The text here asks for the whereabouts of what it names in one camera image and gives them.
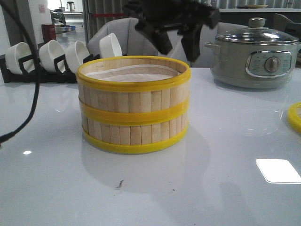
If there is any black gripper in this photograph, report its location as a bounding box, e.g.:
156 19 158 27
122 0 220 62

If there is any bamboo steamer tray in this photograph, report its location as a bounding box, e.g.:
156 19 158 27
76 56 191 126
82 112 189 154

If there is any woven bamboo steamer lid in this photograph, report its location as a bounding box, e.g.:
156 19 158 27
287 102 301 134

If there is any right grey chair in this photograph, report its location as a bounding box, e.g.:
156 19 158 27
169 22 249 69

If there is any upper tray liner paper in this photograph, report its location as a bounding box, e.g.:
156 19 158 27
86 64 180 82

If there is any white bowl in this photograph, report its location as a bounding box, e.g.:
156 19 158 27
39 40 65 73
5 42 31 75
65 40 90 73
99 33 123 58

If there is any green electric cooking pot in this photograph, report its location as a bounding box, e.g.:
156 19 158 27
205 41 301 89

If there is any glass pot lid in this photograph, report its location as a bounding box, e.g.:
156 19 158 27
216 17 299 45

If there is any black dish rack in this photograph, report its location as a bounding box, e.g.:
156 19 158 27
0 54 101 84

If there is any red cylinder bin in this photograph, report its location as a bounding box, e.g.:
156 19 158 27
41 24 56 43

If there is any black cable left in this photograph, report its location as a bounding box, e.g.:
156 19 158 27
0 0 41 145

